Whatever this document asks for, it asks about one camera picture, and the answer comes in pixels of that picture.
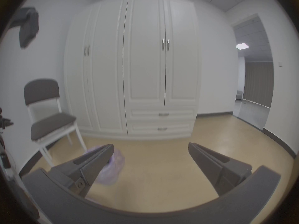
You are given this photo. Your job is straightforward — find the dark grey white-legged chair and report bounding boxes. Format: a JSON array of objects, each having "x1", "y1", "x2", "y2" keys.
[{"x1": 24, "y1": 78, "x2": 87, "y2": 168}]

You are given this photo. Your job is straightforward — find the white wardrobe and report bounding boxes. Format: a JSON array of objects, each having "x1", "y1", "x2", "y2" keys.
[{"x1": 64, "y1": 0, "x2": 203, "y2": 141}]

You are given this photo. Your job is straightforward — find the grey curtain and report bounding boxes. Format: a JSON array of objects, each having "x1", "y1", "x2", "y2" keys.
[{"x1": 243, "y1": 61, "x2": 274, "y2": 109}]

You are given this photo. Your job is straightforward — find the purple plastic bag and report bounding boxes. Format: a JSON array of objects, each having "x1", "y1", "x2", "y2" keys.
[{"x1": 85, "y1": 145, "x2": 126, "y2": 186}]

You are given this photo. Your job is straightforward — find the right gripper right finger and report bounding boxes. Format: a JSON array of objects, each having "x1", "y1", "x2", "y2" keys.
[{"x1": 188, "y1": 142, "x2": 253, "y2": 198}]

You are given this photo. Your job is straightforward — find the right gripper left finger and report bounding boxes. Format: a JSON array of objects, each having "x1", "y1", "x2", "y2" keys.
[{"x1": 50, "y1": 144, "x2": 114, "y2": 198}]

